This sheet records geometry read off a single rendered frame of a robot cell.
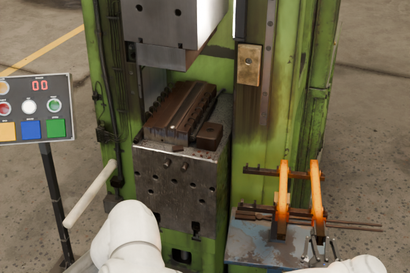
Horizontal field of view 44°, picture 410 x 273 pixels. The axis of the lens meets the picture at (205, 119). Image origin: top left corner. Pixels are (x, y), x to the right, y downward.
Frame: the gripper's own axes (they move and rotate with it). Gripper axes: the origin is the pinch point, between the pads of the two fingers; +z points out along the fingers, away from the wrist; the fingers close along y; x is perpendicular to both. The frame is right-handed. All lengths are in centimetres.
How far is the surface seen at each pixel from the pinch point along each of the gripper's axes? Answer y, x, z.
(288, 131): -10, 4, 51
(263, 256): -17.4, -26.3, 10.2
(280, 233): -12.8, 1.3, -4.0
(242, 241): -25.7, -26.3, 16.6
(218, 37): -44, 27, 92
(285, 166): -11.3, 0.8, 31.9
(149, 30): -65, 48, 47
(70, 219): -99, -30, 23
